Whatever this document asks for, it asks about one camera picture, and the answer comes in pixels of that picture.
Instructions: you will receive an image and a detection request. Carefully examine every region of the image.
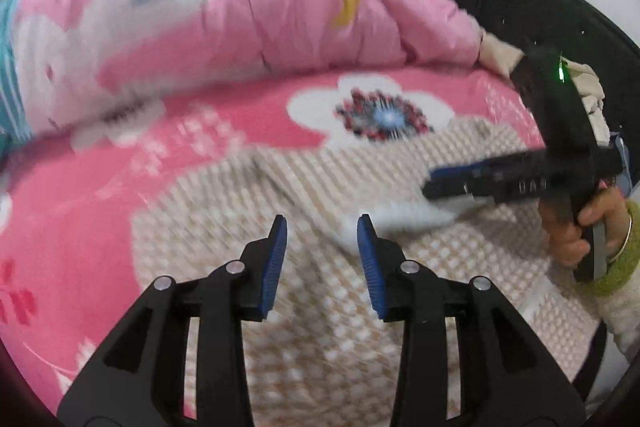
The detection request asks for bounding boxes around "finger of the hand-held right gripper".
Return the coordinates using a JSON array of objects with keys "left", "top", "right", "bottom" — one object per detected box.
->
[
  {"left": 430, "top": 152, "right": 546, "bottom": 182},
  {"left": 422, "top": 178, "right": 546, "bottom": 206}
]

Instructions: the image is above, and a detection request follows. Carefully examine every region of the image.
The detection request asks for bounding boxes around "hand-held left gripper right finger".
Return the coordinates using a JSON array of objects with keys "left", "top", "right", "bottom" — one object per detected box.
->
[{"left": 356, "top": 213, "right": 586, "bottom": 427}]

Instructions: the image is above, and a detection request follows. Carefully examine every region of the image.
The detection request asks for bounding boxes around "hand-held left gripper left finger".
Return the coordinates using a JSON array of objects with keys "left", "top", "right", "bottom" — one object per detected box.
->
[{"left": 57, "top": 215, "right": 289, "bottom": 427}]

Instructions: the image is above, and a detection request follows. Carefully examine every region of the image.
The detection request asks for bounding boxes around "beige checkered knit blanket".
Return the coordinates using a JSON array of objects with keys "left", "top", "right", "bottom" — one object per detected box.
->
[{"left": 130, "top": 116, "right": 621, "bottom": 423}]

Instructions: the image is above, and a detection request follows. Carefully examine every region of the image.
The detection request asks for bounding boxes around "person's right forearm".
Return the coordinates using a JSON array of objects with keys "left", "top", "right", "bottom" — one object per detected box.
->
[{"left": 575, "top": 201, "right": 640, "bottom": 363}]

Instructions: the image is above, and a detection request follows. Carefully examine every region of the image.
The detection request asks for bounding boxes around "person's right hand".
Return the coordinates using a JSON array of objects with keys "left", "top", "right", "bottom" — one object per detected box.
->
[{"left": 539, "top": 186, "right": 632, "bottom": 268}]

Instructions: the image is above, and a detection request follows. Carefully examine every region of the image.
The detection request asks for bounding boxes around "cream fluffy cloth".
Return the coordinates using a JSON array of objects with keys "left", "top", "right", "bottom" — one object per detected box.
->
[{"left": 565, "top": 62, "right": 612, "bottom": 142}]

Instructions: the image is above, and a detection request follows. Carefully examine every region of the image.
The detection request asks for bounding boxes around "pink floral bed blanket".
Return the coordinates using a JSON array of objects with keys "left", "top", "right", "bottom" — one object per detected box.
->
[{"left": 0, "top": 66, "right": 551, "bottom": 420}]

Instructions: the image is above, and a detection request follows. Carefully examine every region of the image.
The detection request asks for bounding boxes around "pink rabbit print duvet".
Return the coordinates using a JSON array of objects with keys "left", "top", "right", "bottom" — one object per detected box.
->
[{"left": 0, "top": 0, "right": 483, "bottom": 150}]

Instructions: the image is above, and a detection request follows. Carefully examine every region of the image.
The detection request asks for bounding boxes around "gold bracelet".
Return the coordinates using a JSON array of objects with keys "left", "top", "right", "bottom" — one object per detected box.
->
[{"left": 606, "top": 213, "right": 635, "bottom": 264}]

